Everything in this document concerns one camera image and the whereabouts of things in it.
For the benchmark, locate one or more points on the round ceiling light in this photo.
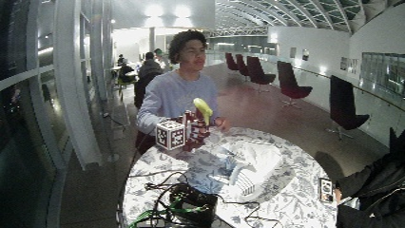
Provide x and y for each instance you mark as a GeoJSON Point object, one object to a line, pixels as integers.
{"type": "Point", "coordinates": [183, 10]}
{"type": "Point", "coordinates": [153, 10]}

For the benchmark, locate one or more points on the blue floral white tablecloth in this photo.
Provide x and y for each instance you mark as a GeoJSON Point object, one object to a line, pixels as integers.
{"type": "Point", "coordinates": [291, 196]}

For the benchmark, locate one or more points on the yellow-green banana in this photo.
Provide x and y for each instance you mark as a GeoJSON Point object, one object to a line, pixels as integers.
{"type": "Point", "coordinates": [203, 108]}

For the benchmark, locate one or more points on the black smartphone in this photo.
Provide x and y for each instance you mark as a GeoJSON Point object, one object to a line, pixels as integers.
{"type": "Point", "coordinates": [325, 190]}

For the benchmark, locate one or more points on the white slanted pillar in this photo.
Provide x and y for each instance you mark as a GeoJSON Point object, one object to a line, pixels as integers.
{"type": "Point", "coordinates": [76, 82]}

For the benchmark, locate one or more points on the white slatted rack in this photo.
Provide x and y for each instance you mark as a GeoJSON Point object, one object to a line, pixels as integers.
{"type": "Point", "coordinates": [244, 180]}

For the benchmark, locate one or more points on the black electronics box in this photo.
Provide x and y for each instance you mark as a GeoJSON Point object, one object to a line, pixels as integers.
{"type": "Point", "coordinates": [193, 202]}

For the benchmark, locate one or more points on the large glass wall panel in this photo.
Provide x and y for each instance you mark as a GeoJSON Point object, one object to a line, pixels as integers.
{"type": "Point", "coordinates": [385, 74]}

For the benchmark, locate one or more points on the dark red swivel chair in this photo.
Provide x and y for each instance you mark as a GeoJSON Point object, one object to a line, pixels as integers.
{"type": "Point", "coordinates": [231, 61]}
{"type": "Point", "coordinates": [344, 104]}
{"type": "Point", "coordinates": [257, 72]}
{"type": "Point", "coordinates": [241, 65]}
{"type": "Point", "coordinates": [291, 84]}

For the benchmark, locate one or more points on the small framed wall picture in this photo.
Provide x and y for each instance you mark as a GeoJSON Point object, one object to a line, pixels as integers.
{"type": "Point", "coordinates": [305, 54]}
{"type": "Point", "coordinates": [292, 52]}

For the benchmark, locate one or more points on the wall handrail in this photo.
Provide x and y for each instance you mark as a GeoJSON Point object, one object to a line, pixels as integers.
{"type": "Point", "coordinates": [363, 88]}

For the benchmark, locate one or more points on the white cube with black markers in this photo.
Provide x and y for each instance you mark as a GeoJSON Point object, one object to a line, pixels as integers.
{"type": "Point", "coordinates": [171, 135]}

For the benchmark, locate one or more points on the the person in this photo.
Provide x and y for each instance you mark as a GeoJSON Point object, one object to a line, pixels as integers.
{"type": "Point", "coordinates": [172, 91]}

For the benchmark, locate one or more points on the wall poster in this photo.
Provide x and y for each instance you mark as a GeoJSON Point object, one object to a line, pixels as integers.
{"type": "Point", "coordinates": [349, 65]}

